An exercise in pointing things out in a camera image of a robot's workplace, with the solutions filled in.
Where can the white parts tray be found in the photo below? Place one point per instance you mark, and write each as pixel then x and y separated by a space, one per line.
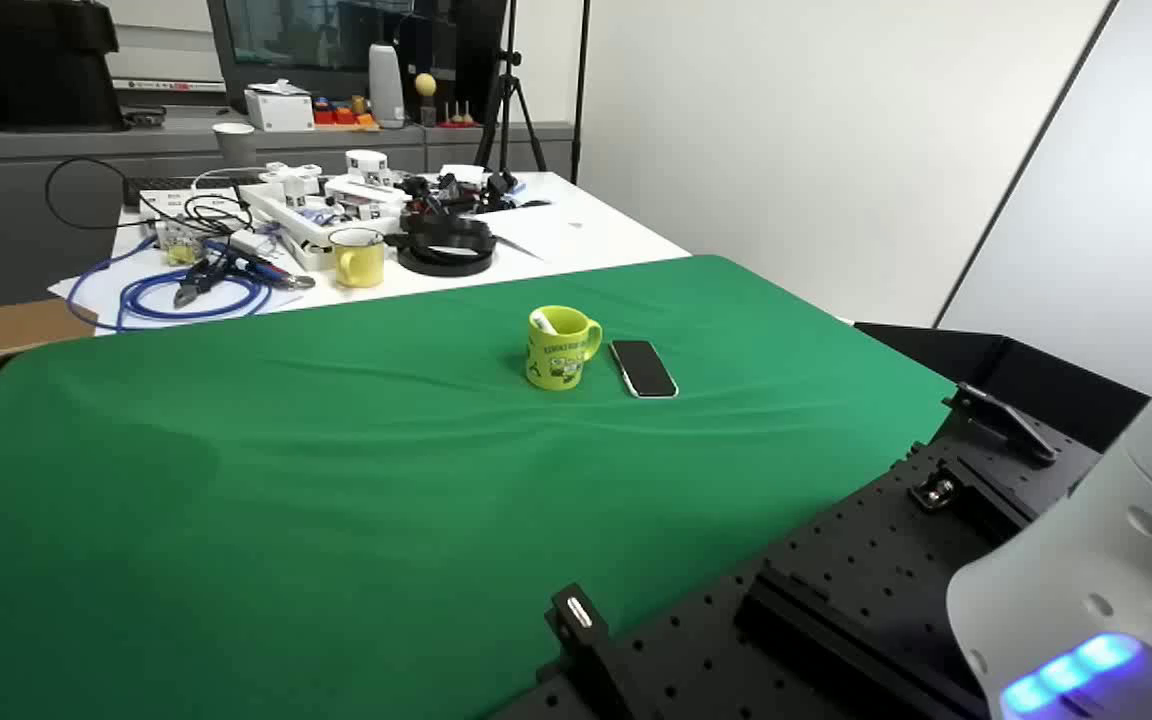
pixel 300 213

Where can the black camera tripod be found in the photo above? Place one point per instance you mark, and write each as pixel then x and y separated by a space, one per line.
pixel 515 93

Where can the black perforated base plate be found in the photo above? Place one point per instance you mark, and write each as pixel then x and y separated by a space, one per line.
pixel 870 542

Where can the black clamp with white label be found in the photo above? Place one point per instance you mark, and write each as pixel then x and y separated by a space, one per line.
pixel 583 626

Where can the white box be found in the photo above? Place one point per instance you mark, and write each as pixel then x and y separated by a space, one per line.
pixel 277 105

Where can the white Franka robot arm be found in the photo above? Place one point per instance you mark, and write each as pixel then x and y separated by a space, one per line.
pixel 1137 562

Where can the yellow cartoon mug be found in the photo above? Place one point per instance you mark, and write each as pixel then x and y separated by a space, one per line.
pixel 553 363

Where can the small black mounting block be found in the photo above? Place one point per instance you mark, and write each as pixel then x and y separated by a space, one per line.
pixel 939 492

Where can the red orange tray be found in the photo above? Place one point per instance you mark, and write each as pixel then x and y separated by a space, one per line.
pixel 342 116

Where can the yellow ball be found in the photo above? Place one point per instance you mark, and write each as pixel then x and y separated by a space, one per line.
pixel 425 85

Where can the black smartphone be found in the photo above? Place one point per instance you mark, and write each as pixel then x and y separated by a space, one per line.
pixel 647 368

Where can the white bowl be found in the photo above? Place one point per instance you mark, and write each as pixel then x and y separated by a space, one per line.
pixel 232 139

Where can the black light stand pole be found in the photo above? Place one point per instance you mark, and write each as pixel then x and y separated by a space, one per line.
pixel 583 83

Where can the white cylinder speaker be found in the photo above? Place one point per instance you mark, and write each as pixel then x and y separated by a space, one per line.
pixel 385 83

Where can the black office chair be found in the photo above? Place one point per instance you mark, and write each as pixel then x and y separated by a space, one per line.
pixel 31 62

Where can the black flat clamp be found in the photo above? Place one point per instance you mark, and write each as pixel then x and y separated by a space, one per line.
pixel 1001 420

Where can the large dark display screen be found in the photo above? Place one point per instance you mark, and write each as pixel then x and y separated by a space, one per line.
pixel 321 34

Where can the flat cardboard box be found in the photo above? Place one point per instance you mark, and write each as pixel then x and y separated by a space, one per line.
pixel 36 324

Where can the small yellow cup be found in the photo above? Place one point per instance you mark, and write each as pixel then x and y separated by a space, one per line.
pixel 363 267

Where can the green table cloth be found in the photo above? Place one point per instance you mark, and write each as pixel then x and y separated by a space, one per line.
pixel 337 507

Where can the black camera gear pile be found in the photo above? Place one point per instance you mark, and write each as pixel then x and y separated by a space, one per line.
pixel 449 194

